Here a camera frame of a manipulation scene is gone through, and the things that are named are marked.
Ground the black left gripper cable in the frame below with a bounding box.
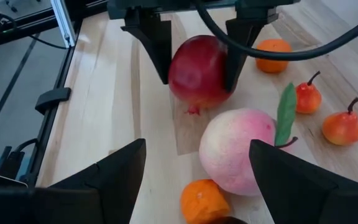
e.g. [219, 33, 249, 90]
[193, 0, 358, 62]

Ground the pink peach with leaf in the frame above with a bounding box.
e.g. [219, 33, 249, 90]
[198, 82, 299, 197]

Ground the black arm base cable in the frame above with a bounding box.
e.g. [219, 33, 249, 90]
[0, 24, 70, 50]

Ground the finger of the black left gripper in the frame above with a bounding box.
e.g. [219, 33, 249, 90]
[120, 7, 173, 85]
[224, 7, 279, 93]

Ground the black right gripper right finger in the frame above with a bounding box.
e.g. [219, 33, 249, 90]
[249, 139, 358, 224]

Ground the black aluminium table frame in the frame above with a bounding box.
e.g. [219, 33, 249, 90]
[0, 0, 111, 189]

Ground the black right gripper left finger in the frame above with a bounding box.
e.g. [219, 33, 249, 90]
[48, 138, 147, 224]

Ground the small orange-red pear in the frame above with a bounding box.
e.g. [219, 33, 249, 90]
[295, 70, 323, 114]
[321, 96, 358, 147]

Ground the red pomegranate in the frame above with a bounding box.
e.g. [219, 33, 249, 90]
[167, 34, 233, 116]

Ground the silver aluminium extrusion post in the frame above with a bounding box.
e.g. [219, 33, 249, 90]
[50, 0, 78, 48]

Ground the black table edge bracket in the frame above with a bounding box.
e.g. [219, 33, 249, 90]
[34, 87, 72, 115]

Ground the orange mandarin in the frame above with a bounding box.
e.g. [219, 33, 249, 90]
[255, 38, 293, 74]
[180, 179, 231, 224]

